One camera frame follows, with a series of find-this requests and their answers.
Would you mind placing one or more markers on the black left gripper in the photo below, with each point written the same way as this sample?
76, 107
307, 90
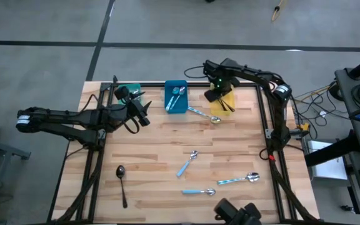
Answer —
119, 112

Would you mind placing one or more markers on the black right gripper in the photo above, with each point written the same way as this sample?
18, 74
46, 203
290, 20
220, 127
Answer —
222, 75

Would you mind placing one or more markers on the black metal spoon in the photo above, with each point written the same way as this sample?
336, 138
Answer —
120, 171
230, 107
223, 105

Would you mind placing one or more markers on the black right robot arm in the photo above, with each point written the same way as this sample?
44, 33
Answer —
280, 118

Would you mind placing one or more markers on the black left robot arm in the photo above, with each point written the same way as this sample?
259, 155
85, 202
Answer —
67, 115

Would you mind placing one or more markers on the teal translucent plastic bin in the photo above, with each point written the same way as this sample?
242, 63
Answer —
137, 86

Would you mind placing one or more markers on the yellow translucent plastic bin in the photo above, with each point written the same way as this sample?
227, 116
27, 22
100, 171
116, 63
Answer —
215, 110

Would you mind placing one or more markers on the blue plastic bin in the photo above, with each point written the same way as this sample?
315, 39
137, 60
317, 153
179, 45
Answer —
180, 107

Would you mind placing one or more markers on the yellow plug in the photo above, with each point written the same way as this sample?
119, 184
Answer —
303, 126

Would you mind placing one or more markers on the red clip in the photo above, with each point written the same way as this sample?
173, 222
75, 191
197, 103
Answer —
272, 158

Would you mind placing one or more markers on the grey workbench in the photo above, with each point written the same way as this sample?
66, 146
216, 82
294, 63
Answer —
344, 93

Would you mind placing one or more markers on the black device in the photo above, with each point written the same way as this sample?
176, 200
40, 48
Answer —
227, 211

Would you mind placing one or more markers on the white box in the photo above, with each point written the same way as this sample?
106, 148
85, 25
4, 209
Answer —
327, 165

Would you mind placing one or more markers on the grey side table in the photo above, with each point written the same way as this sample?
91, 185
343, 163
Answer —
5, 148

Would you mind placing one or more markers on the black aluminium table frame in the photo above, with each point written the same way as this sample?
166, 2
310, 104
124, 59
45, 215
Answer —
198, 84

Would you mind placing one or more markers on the grey metal bracket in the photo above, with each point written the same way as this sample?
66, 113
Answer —
269, 133

